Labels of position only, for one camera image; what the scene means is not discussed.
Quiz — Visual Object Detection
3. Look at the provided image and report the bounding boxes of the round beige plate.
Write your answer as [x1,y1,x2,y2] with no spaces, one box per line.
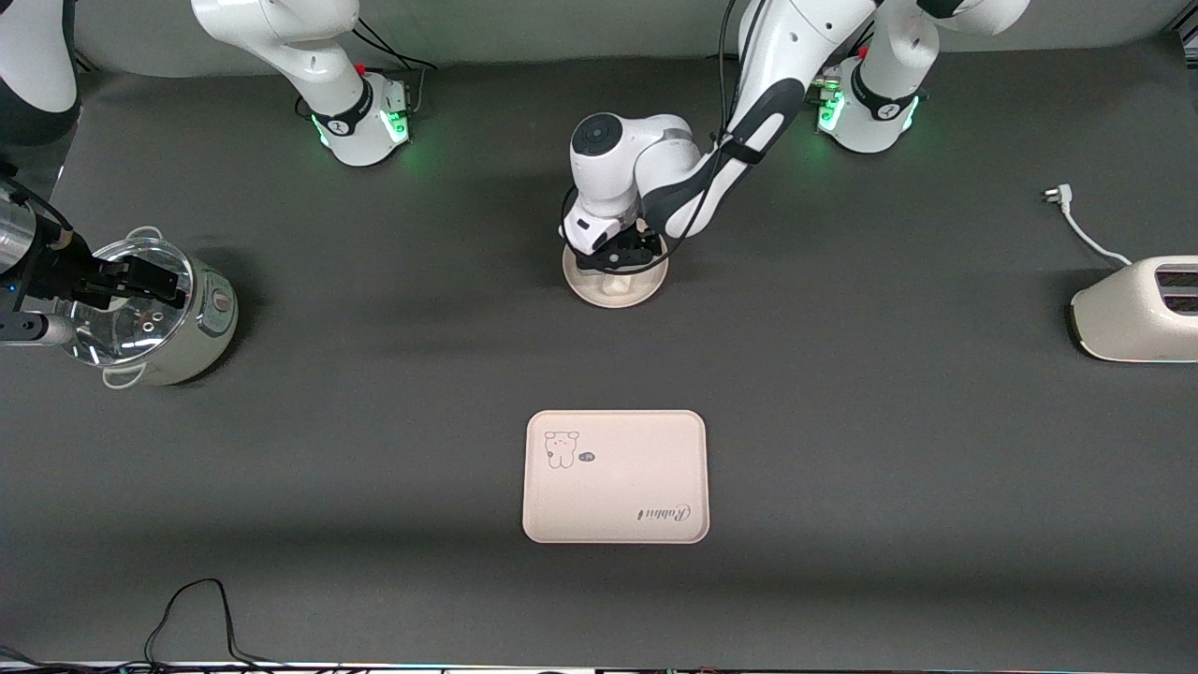
[562,239,670,310]

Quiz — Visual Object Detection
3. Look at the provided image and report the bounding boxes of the glass pot lid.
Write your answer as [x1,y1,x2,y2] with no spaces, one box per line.
[54,238,196,367]

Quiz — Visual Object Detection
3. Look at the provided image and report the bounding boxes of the white toaster power cable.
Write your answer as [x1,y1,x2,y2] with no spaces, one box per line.
[1043,184,1135,269]

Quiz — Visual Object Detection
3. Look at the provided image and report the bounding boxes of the thin black looped cable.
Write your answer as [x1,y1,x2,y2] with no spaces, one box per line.
[143,578,282,669]

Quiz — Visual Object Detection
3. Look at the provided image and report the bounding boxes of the black arm base cables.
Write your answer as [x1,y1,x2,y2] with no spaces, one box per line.
[810,21,876,106]
[348,17,438,118]

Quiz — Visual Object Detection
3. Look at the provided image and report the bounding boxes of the black left arm base cables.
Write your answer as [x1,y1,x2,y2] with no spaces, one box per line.
[810,21,876,106]

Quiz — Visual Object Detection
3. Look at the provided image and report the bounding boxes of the cream white toaster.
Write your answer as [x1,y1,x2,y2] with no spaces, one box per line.
[1067,255,1198,364]

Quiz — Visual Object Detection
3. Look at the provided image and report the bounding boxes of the beige rectangular tray bear print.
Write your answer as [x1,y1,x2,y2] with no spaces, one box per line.
[522,409,710,545]

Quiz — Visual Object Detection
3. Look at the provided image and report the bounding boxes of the black right arm base cables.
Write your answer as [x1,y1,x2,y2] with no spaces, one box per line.
[348,17,438,118]

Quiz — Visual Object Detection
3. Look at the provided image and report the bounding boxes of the cream electric cooking pot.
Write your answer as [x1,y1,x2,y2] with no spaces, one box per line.
[54,226,240,389]

